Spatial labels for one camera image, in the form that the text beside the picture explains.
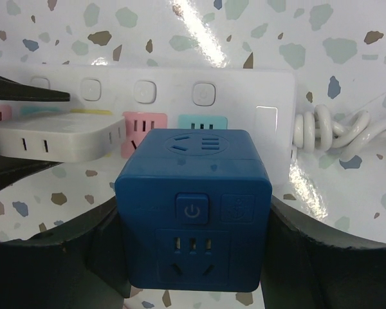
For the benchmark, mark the blue cube socket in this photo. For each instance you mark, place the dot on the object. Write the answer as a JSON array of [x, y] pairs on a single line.
[[194, 207]]

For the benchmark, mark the white plug adapter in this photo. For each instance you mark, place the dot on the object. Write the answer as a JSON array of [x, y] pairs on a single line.
[[61, 137]]

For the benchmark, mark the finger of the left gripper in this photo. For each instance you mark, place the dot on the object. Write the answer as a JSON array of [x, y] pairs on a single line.
[[14, 169], [14, 91]]

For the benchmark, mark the white power strip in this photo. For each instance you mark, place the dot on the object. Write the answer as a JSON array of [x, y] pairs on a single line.
[[261, 102]]

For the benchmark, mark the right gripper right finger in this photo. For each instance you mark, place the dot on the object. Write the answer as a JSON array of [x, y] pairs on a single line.
[[308, 264]]

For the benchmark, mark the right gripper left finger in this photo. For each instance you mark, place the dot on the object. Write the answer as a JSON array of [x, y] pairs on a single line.
[[79, 264]]

